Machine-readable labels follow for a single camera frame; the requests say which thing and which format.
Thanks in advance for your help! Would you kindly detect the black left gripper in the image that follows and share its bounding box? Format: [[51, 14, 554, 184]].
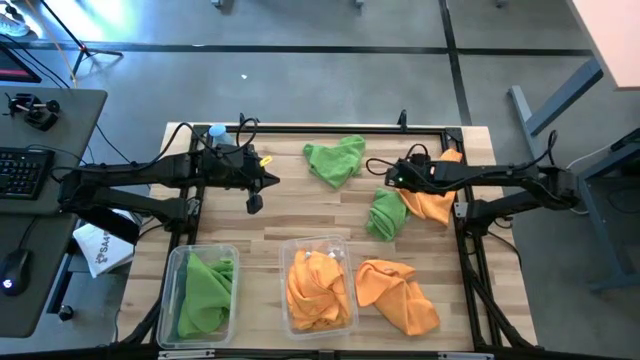
[[219, 143, 280, 216]]

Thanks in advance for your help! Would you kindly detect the orange microfiber towel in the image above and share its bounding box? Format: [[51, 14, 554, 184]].
[[397, 148, 464, 227], [285, 248, 352, 332], [354, 258, 442, 337]]

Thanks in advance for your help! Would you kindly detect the clear plastic water bottle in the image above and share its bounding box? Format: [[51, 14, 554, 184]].
[[208, 123, 236, 149]]

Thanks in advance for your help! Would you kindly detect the clear plastic bin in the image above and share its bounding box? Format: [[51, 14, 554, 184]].
[[278, 234, 359, 341], [156, 243, 240, 350]]

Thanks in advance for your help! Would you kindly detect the grey table leg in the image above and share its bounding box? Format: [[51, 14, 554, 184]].
[[507, 57, 605, 182]]

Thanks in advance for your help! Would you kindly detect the black flat bar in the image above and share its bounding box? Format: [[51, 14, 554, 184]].
[[62, 187, 141, 246]]

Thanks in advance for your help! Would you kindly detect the white printed bag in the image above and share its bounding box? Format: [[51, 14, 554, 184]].
[[72, 204, 136, 279]]

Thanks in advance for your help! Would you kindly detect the dark grey desk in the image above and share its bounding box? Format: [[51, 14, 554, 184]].
[[0, 87, 109, 339]]

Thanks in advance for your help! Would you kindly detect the black tripod stand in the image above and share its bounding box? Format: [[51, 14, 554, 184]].
[[38, 0, 124, 80]]

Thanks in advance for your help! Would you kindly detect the black desk clamp tool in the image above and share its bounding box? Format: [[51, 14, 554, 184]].
[[3, 92, 61, 132]]

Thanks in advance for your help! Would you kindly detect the pale pink table top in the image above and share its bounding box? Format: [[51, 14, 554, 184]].
[[567, 0, 640, 91]]

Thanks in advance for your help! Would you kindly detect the black backlit keyboard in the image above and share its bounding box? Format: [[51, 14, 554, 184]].
[[0, 147, 56, 201]]

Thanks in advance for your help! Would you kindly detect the black computer mouse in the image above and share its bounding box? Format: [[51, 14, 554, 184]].
[[0, 248, 31, 297]]

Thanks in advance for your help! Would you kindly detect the dark computer monitor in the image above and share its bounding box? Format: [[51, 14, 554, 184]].
[[0, 43, 42, 84]]

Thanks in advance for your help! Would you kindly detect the white shoe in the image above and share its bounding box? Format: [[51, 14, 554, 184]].
[[0, 12, 31, 39]]

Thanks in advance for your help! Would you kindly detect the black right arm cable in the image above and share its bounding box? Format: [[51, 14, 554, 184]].
[[365, 143, 432, 177]]

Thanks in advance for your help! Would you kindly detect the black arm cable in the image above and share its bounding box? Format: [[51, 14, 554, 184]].
[[149, 117, 261, 169], [365, 143, 432, 177]]

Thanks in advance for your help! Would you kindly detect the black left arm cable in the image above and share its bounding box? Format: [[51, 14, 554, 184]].
[[149, 117, 261, 169]]

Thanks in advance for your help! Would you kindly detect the black aluminium rig frame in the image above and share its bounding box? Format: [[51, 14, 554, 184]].
[[117, 122, 539, 360]]

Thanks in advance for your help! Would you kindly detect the white cable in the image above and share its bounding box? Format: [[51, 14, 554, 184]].
[[564, 143, 615, 217]]

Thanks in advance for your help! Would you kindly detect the silver metal bracket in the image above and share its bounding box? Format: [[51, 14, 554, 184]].
[[158, 349, 216, 360], [437, 352, 496, 360]]

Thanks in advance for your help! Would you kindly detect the blue-grey desk frame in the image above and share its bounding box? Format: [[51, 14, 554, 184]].
[[552, 127, 640, 294]]

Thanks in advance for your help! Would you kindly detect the yellow cable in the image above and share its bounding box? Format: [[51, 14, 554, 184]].
[[22, 0, 79, 89]]

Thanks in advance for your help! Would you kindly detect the black floor cable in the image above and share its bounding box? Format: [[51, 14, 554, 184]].
[[0, 33, 71, 89]]

